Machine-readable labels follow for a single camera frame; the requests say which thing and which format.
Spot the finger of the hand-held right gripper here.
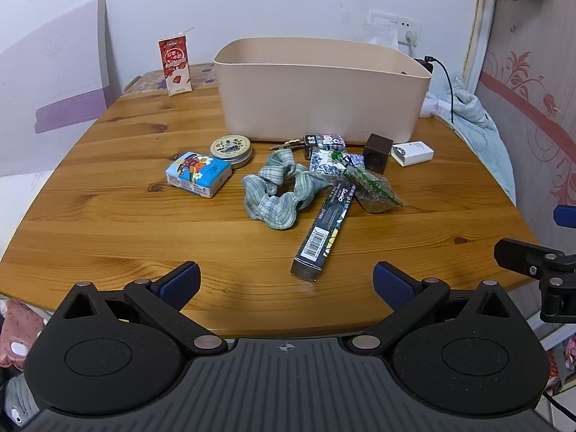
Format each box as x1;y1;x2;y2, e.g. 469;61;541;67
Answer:
494;238;576;324
553;206;576;228

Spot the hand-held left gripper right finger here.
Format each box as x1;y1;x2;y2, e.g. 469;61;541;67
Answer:
350;261;525;355

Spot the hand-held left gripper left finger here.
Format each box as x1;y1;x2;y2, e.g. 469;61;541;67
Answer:
54;261;228;356

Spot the long black box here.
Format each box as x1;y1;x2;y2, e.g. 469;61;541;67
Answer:
290;179;358;284

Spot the green plaid scrunchie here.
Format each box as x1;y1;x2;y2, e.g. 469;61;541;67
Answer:
242;150;334;231

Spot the white card box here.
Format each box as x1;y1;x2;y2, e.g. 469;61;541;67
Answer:
391;140;435;168

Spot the blue white patterned packet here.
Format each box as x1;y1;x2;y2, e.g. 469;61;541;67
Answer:
309;146;365;178

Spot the round metal tin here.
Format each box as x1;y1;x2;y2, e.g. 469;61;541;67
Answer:
210;135;253;171

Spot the small black patterned box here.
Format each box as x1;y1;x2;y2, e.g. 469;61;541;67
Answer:
303;134;347;160

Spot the beige plastic storage bin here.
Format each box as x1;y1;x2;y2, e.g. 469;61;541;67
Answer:
213;37;433;145

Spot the green snack packet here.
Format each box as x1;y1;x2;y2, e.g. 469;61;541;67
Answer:
344;164;406;214

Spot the colourful blue tissue pack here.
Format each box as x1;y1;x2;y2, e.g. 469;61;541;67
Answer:
165;152;233;199

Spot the light blue cloth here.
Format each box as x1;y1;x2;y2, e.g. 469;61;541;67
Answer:
450;74;516;208

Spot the brown cube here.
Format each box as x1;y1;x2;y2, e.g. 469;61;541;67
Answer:
364;133;396;175

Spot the floral patterned board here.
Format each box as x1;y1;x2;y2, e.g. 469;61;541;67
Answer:
463;0;576;253

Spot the grey plush toy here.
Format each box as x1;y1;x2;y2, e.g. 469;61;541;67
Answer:
0;369;41;428

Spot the floral table mat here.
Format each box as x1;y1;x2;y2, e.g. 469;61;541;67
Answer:
123;63;221;95

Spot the red milk carton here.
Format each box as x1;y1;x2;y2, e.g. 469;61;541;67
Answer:
157;33;193;97

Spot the white purple panel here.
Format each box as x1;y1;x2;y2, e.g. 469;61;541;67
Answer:
0;0;111;181

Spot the clear plastic bag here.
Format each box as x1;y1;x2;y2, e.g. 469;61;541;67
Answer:
360;22;399;50

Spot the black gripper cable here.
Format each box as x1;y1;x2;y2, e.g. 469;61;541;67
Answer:
542;391;576;420

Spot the black charger cable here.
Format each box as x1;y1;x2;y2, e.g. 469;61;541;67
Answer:
427;56;455;122

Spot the white wall socket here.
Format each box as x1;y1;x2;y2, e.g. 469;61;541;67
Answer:
369;9;421;48

